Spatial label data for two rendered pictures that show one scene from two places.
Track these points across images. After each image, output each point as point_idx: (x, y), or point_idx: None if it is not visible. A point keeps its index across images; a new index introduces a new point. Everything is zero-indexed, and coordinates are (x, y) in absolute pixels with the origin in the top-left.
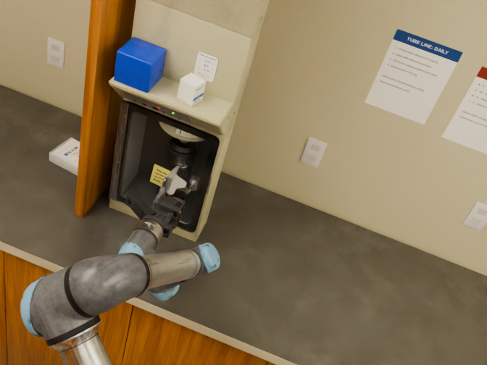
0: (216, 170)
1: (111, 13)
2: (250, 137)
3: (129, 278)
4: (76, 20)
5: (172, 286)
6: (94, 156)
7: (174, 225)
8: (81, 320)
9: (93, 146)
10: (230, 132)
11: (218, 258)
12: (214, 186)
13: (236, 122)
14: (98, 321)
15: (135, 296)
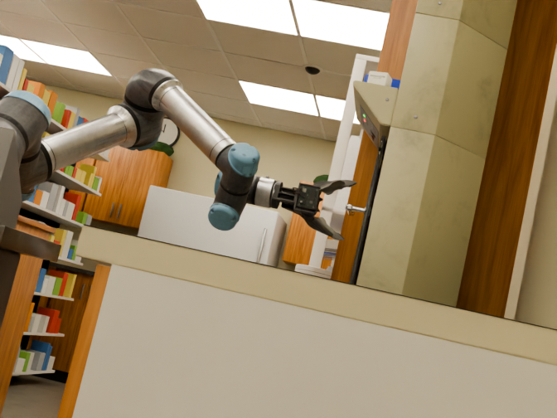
0: (383, 190)
1: (395, 78)
2: (548, 279)
3: (152, 70)
4: None
5: (217, 196)
6: (356, 235)
7: (292, 201)
8: (123, 103)
9: (355, 218)
10: (420, 154)
11: (246, 155)
12: (392, 234)
13: (545, 264)
14: (128, 112)
15: (148, 92)
